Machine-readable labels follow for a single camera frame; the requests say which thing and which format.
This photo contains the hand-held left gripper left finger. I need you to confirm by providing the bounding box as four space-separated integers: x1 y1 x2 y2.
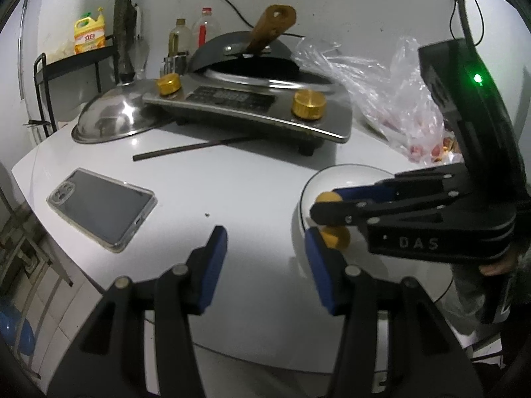
45 225 228 398

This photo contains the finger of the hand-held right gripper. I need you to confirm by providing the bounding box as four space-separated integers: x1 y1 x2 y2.
310 194 515 233
334 162 471 206

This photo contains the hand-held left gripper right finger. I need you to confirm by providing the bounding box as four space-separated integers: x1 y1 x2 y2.
304 227 484 398

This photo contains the white plate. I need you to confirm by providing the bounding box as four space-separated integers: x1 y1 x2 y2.
290 164 457 292

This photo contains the clear plastic bag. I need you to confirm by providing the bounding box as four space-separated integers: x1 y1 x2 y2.
292 35 461 164

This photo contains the person's right hand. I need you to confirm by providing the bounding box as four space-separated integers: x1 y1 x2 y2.
479 257 517 278

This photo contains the gold stove knob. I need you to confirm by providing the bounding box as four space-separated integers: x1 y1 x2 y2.
156 73 182 96
291 90 328 120

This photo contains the black stick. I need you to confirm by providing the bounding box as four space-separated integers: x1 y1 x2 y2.
133 136 250 162

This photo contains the smartphone in clear case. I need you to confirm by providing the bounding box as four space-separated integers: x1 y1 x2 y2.
47 168 158 253

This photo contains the stainless steel gas stove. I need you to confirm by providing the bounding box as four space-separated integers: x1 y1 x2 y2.
143 68 353 157

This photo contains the glass pot lid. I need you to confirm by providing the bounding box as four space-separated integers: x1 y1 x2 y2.
71 79 175 145

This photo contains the blue round object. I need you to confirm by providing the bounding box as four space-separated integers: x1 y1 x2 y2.
0 298 35 356

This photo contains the small steel cup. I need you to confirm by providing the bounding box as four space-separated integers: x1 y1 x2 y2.
161 52 189 79

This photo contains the clear bottle red cap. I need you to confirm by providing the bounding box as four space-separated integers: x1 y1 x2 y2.
193 7 225 48

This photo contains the oil bottle dark cap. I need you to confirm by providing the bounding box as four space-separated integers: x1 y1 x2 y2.
168 19 192 56

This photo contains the dark folded umbrella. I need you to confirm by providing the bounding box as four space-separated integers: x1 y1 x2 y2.
113 0 145 84

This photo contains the black metal rack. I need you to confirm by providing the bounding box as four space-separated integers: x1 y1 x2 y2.
33 35 121 137

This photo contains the yellow detergent bottle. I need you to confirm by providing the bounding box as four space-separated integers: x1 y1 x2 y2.
74 7 106 55

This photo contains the thick black gripper cable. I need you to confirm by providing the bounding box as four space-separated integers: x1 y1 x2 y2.
450 0 531 50

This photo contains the black wok wooden handle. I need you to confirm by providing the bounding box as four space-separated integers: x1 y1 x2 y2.
189 5 303 84

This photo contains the thin black wall cable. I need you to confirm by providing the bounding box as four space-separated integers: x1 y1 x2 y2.
183 0 305 39

